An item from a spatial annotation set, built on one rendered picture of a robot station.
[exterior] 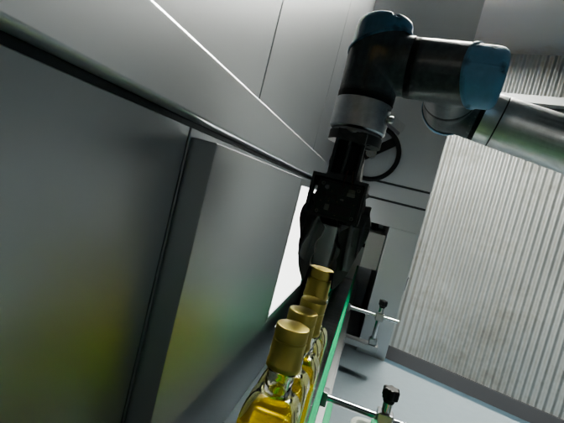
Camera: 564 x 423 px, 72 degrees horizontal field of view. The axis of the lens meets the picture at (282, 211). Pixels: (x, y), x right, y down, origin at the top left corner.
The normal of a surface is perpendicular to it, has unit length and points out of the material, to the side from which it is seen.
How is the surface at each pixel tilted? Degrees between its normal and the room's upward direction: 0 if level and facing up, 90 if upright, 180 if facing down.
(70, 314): 90
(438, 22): 90
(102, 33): 90
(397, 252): 90
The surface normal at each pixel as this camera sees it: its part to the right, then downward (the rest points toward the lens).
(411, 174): -0.23, 0.01
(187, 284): 0.94, 0.25
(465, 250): -0.50, -0.07
